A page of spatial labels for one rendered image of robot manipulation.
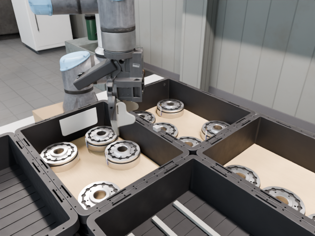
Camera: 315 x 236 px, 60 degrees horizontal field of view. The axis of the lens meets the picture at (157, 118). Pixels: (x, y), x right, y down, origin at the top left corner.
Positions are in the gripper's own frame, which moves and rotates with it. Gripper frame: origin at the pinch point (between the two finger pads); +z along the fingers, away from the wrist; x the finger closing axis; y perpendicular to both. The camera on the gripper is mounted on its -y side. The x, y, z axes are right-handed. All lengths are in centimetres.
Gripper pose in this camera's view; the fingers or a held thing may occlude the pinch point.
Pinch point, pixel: (116, 124)
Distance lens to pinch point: 71.9
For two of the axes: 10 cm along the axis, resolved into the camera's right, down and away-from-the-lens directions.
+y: 10.0, 0.3, -0.4
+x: 0.5, -5.1, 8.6
